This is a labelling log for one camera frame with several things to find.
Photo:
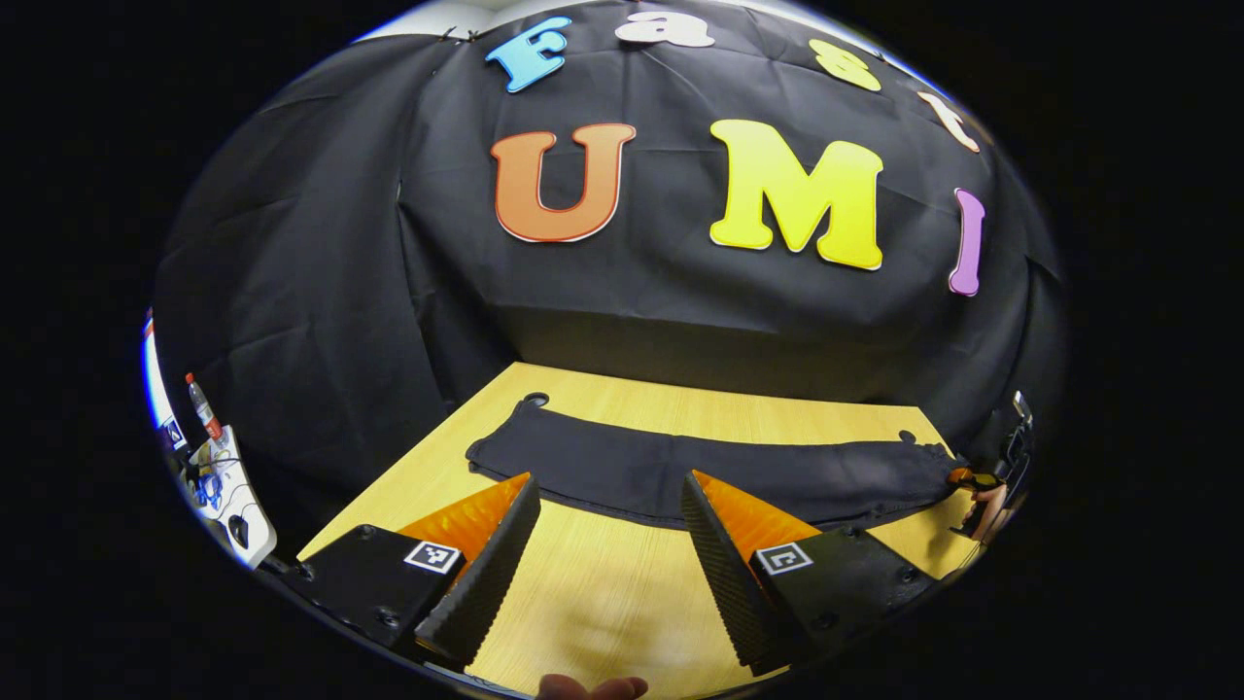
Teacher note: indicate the white side table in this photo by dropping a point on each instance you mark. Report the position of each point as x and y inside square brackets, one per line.
[248, 506]

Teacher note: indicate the dark jeans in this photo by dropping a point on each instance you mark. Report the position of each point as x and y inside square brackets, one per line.
[632, 467]

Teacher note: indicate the red-capped plastic bottle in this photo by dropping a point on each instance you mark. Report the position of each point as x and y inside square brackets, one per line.
[204, 413]

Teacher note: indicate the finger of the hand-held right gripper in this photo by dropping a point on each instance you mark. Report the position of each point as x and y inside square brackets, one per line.
[972, 478]

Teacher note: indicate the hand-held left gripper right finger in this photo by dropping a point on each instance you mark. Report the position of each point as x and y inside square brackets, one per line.
[724, 574]

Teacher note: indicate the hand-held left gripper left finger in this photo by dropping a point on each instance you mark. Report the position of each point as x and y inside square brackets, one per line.
[491, 574]

